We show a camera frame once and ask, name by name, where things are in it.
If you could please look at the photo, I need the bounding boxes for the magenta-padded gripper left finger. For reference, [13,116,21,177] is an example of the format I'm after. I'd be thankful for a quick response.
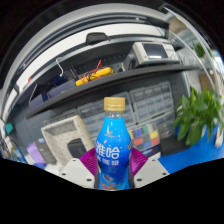
[59,147,98,189]

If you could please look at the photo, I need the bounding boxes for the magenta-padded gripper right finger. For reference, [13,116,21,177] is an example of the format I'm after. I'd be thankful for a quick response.
[129,147,170,189]

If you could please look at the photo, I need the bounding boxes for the blue drink bottle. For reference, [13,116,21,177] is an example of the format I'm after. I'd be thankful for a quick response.
[94,96,133,192]

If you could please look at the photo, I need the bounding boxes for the black rectangular speaker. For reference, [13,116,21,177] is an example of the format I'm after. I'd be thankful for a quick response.
[66,138,88,160]

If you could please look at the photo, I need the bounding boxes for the black flat case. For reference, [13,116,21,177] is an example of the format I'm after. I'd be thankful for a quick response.
[159,133,183,156]

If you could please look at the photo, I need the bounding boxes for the clear organizer box, coloured parts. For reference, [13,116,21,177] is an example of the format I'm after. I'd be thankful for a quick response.
[128,122,161,154]

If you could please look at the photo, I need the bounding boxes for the dark grey flat box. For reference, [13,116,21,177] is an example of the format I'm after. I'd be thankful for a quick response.
[34,138,58,165]

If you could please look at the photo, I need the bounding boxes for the white perforated tray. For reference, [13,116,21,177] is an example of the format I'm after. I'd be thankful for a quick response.
[40,114,95,167]

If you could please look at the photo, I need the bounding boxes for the purple plastic bag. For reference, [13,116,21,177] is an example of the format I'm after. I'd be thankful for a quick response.
[26,142,47,165]

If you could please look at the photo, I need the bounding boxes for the green potted plant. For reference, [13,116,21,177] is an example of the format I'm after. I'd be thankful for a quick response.
[172,85,224,148]

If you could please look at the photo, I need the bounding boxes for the teal device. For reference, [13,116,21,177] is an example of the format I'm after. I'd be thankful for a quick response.
[4,123,15,136]

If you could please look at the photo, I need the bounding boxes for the dark blue flat box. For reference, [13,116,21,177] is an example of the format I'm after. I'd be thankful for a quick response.
[46,79,77,99]
[28,93,49,108]

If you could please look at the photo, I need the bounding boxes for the yellow meter with red leads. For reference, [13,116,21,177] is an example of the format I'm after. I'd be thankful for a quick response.
[74,59,115,88]

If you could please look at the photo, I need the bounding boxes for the grey oscilloscope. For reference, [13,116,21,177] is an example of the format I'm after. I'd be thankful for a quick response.
[131,41,181,66]

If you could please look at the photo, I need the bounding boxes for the white shelf rack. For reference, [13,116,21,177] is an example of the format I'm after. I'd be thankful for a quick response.
[166,13,224,94]

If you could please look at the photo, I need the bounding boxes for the black rounded case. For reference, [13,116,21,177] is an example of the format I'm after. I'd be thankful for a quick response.
[85,32,111,46]

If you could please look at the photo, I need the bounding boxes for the black wall shelf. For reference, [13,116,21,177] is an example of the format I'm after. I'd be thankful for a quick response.
[24,63,201,119]

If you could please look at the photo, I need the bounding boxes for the grey wall shelf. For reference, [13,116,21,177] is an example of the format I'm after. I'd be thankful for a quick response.
[13,23,174,98]

